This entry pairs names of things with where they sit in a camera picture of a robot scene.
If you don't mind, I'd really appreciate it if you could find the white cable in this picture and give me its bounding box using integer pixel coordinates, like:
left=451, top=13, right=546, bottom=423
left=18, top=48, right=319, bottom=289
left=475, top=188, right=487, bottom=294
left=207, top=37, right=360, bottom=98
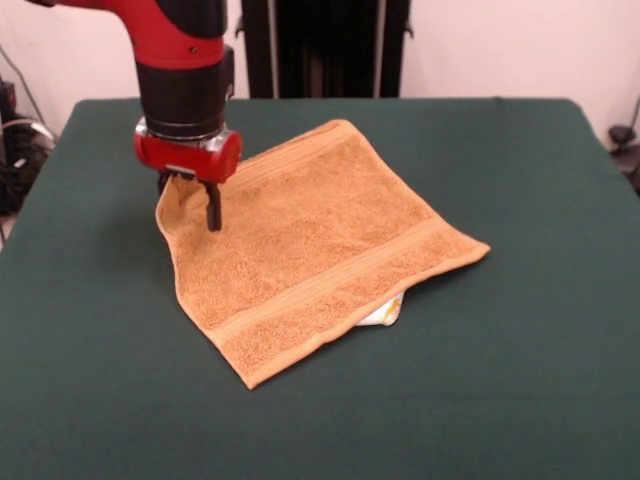
left=0, top=117, right=56, bottom=146

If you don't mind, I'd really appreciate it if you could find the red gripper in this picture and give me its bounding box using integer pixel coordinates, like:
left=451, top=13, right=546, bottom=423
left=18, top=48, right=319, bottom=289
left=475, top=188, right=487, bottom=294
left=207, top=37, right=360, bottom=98
left=133, top=129, right=244, bottom=232

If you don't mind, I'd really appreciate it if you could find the dark green table cloth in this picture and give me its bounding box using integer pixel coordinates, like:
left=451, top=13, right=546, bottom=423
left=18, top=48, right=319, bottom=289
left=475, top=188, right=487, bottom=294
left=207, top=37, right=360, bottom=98
left=0, top=97, right=640, bottom=480

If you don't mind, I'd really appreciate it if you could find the orange terry towel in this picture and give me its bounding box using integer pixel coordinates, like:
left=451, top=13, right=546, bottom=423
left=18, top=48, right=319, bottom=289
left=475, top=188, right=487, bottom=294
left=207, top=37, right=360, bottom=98
left=154, top=118, right=492, bottom=392

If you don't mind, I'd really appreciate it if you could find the black plug with cable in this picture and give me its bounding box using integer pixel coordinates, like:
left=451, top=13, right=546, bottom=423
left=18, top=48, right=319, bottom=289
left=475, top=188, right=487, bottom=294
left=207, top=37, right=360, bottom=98
left=607, top=124, right=640, bottom=196

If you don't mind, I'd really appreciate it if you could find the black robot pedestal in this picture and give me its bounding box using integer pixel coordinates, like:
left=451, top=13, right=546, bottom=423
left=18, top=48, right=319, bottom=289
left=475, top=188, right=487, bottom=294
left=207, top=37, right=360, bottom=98
left=234, top=0, right=416, bottom=100

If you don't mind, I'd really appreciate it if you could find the black cable bundle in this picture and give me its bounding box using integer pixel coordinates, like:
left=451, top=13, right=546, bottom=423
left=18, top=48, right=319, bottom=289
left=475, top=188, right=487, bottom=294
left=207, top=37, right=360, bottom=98
left=0, top=114, right=56, bottom=217

